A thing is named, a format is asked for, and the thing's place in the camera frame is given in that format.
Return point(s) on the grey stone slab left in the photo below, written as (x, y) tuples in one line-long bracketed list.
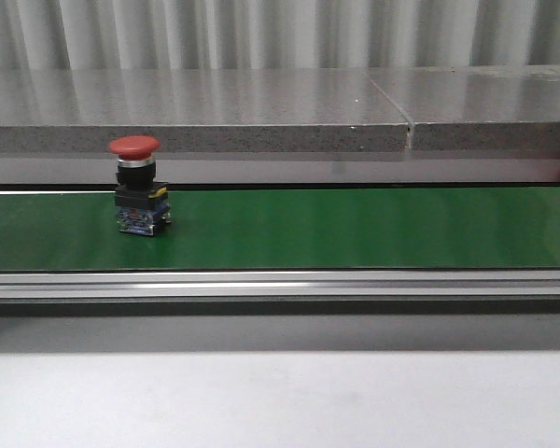
[(197, 111)]

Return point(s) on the grey stone slab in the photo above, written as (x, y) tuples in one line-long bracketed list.
[(197, 111), (494, 109)]

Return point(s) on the green conveyor belt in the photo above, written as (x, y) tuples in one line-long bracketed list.
[(436, 228)]

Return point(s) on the grey stone slab right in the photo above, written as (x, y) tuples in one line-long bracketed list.
[(494, 109)]

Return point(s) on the white pleated curtain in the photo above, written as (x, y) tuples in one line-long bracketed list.
[(276, 34)]

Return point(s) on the aluminium conveyor side rail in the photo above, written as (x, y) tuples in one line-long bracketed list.
[(277, 286)]

